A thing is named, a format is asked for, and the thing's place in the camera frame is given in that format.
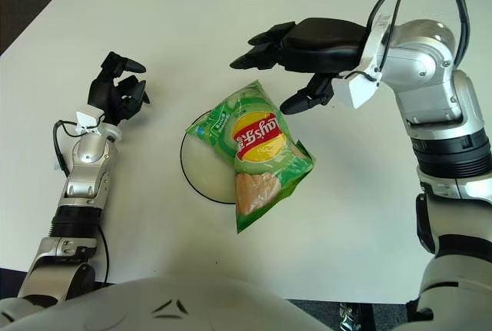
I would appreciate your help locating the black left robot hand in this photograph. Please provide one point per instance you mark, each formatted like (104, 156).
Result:
(102, 93)

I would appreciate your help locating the grey robot torso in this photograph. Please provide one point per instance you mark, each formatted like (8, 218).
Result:
(173, 308)

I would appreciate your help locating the white right wrist connector box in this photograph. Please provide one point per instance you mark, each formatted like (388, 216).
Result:
(355, 91)

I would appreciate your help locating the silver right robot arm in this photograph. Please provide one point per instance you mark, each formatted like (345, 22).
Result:
(442, 135)

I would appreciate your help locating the white plate with black rim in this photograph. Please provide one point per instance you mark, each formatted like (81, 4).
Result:
(203, 169)

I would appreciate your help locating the green chips snack bag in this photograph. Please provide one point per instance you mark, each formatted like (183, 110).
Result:
(261, 146)

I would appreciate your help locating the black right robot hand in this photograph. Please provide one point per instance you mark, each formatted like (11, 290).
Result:
(323, 47)

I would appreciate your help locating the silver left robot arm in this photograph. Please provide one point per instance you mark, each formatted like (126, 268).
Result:
(82, 177)

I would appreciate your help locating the grey metallic object under table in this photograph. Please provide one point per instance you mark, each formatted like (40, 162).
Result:
(348, 317)

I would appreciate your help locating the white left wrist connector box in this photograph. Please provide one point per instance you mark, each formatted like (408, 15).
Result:
(86, 120)

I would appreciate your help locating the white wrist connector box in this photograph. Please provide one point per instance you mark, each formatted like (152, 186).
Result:
(355, 91)
(86, 120)

